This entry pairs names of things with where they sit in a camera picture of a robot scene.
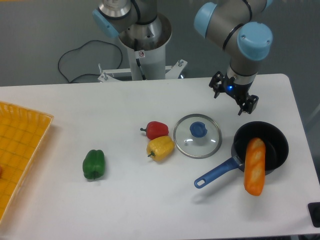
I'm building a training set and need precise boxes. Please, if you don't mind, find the glass pot lid blue knob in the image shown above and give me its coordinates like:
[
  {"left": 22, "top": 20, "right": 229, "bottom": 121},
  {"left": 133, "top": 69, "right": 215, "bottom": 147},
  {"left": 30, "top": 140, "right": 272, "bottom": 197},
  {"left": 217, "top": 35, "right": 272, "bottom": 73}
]
[{"left": 173, "top": 113, "right": 222, "bottom": 159}]

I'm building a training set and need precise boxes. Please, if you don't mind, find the black device at table edge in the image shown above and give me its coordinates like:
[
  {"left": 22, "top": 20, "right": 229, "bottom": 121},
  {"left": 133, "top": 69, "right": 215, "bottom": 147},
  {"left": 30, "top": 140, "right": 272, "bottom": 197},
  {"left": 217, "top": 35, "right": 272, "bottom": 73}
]
[{"left": 307, "top": 202, "right": 320, "bottom": 228}]

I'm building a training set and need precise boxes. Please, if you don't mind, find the black saucepan blue handle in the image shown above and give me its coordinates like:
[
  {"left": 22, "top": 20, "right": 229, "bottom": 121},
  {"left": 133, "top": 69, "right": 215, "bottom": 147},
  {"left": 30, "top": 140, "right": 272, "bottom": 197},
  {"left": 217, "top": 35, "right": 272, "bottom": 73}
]
[{"left": 194, "top": 121, "right": 289, "bottom": 196}]

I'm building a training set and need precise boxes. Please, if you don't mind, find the yellow toy bell pepper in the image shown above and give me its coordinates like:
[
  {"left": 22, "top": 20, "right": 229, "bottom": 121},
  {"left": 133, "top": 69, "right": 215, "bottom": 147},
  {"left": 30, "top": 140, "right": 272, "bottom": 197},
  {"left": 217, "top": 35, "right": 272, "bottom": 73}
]
[{"left": 146, "top": 136, "right": 175, "bottom": 162}]

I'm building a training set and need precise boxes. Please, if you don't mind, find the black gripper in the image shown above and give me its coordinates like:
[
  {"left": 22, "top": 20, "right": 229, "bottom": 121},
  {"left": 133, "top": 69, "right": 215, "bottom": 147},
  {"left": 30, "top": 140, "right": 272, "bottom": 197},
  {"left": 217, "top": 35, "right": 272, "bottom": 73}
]
[{"left": 209, "top": 71, "right": 259, "bottom": 116}]

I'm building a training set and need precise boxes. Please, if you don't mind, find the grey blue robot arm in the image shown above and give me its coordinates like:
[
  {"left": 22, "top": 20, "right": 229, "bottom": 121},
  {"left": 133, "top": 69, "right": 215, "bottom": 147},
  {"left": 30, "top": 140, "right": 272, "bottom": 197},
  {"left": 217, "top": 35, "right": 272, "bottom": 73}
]
[{"left": 92, "top": 0, "right": 273, "bottom": 114}]

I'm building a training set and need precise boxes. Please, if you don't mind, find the green toy bell pepper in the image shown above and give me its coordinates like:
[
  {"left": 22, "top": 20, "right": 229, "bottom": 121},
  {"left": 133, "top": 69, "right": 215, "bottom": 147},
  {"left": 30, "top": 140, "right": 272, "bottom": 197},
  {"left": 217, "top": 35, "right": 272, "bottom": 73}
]
[{"left": 82, "top": 149, "right": 106, "bottom": 180}]

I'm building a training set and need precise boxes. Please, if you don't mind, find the yellow plastic basket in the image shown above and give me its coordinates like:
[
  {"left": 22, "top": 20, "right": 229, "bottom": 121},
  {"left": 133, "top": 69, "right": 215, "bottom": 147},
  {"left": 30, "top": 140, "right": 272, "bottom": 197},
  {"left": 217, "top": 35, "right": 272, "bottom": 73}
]
[{"left": 0, "top": 101, "right": 54, "bottom": 220}]

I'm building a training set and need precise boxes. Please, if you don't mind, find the orange toy baguette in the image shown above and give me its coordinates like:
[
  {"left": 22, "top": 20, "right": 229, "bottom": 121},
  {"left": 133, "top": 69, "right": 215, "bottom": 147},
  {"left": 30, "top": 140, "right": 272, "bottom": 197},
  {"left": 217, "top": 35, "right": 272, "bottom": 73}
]
[{"left": 243, "top": 137, "right": 266, "bottom": 197}]

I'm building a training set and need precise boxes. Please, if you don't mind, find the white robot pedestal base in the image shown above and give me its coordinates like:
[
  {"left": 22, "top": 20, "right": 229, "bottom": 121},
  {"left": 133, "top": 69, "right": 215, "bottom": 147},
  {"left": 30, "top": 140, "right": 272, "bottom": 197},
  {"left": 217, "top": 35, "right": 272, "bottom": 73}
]
[{"left": 98, "top": 13, "right": 188, "bottom": 82}]

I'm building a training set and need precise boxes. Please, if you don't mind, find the red toy bell pepper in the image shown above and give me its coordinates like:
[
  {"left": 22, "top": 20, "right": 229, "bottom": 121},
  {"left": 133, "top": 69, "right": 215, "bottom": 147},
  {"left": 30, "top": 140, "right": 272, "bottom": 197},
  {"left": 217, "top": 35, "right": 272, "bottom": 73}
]
[{"left": 140, "top": 121, "right": 169, "bottom": 140}]

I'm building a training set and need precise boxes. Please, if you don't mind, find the black cable on floor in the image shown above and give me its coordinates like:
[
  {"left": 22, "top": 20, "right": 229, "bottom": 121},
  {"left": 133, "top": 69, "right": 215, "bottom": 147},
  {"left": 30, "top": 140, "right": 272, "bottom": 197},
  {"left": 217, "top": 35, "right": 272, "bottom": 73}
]
[{"left": 57, "top": 39, "right": 132, "bottom": 84}]

